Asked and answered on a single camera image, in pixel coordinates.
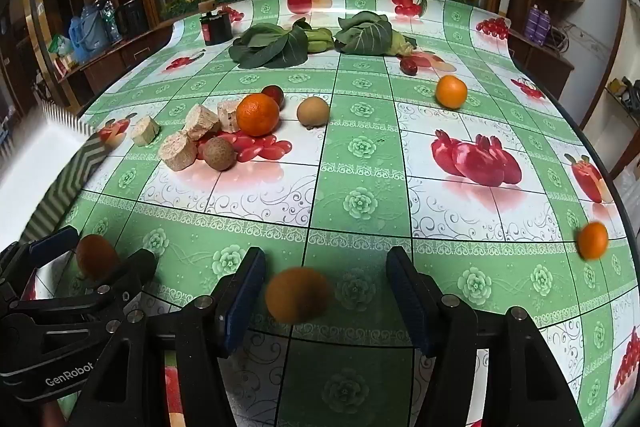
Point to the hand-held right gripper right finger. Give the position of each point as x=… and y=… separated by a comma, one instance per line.
x=406, y=307

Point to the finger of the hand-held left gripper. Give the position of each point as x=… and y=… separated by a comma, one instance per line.
x=52, y=243
x=135, y=269

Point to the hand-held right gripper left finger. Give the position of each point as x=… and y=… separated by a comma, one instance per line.
x=244, y=307

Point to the smooth brown round fruit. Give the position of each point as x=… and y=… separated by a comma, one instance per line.
x=95, y=255

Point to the orange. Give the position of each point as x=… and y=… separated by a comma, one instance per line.
x=257, y=114
x=593, y=240
x=298, y=294
x=451, y=92

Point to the white tray with striped rim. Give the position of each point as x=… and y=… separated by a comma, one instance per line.
x=30, y=157

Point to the garlic piece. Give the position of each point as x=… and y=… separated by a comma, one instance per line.
x=145, y=130

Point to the rough brown round fruit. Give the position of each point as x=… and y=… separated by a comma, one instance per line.
x=219, y=153

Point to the green checked fruit-print tablecloth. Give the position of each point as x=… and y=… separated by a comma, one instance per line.
x=360, y=157

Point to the green and white packet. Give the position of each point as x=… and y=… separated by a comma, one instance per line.
x=60, y=49

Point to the wooden cabinet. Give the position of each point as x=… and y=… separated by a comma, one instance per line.
x=125, y=57

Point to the tan egg-shaped fruit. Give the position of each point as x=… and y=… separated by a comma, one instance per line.
x=313, y=111

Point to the red jujube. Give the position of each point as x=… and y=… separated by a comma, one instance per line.
x=408, y=66
x=273, y=94

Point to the clear plastic bottle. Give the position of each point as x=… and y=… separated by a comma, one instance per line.
x=107, y=19

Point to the black pot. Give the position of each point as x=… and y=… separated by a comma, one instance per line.
x=132, y=14

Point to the black jar with wooden lid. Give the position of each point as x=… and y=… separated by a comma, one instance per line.
x=215, y=28

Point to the dark green bok choy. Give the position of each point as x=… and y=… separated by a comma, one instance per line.
x=270, y=47

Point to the green cabbage leaves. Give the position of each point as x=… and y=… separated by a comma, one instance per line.
x=365, y=37

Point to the light green vegetable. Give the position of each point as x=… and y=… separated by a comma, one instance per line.
x=320, y=39

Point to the low wooden shelf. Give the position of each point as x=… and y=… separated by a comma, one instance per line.
x=542, y=64

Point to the dark tools on shelf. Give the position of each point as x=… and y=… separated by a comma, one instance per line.
x=625, y=93

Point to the purple bottle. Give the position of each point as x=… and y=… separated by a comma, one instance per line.
x=545, y=28
x=534, y=24

